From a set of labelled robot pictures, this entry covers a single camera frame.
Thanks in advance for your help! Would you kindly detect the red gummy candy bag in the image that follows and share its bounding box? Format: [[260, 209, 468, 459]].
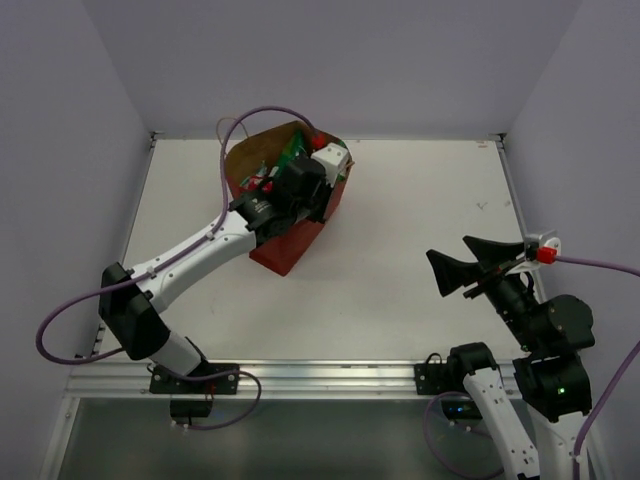
[[240, 162, 278, 192]]

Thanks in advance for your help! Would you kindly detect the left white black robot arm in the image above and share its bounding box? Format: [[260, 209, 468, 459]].
[[99, 152, 339, 393]]

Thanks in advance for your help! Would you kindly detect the right black controller box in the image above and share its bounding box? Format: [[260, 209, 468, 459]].
[[441, 398, 482, 422]]

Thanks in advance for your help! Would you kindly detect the right black base bracket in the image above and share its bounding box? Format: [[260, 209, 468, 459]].
[[413, 352, 452, 396]]

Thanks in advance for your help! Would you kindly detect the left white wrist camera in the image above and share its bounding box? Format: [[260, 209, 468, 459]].
[[311, 142, 351, 185]]

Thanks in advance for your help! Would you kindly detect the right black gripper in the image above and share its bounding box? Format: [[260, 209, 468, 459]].
[[427, 233, 544, 351]]

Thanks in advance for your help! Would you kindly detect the aluminium mounting rail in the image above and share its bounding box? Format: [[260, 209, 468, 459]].
[[64, 359, 526, 400]]

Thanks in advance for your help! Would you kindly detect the red brown paper bag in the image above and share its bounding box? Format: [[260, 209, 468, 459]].
[[224, 120, 353, 276]]

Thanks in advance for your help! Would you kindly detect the black base bracket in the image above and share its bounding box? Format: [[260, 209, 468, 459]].
[[413, 352, 452, 396], [149, 361, 239, 395]]

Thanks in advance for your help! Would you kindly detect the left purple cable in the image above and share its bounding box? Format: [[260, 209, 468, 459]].
[[37, 105, 321, 432]]

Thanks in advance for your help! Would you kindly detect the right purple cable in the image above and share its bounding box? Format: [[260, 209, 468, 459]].
[[422, 253, 640, 480]]

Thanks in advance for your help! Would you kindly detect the left black controller box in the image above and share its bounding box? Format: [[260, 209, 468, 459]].
[[169, 399, 213, 424]]

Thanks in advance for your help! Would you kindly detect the dark green chips bag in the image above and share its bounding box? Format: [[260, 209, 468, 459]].
[[270, 129, 307, 177]]

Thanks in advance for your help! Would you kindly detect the black controller box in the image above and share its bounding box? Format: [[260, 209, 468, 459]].
[[441, 398, 482, 422], [169, 399, 213, 424]]

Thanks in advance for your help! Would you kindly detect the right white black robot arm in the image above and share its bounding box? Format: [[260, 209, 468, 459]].
[[414, 233, 595, 479]]

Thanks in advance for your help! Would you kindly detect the purple cable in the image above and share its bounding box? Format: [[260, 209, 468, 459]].
[[422, 253, 640, 480], [37, 105, 321, 432]]

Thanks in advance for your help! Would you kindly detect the left black base bracket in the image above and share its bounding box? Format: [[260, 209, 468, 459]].
[[149, 361, 239, 395]]

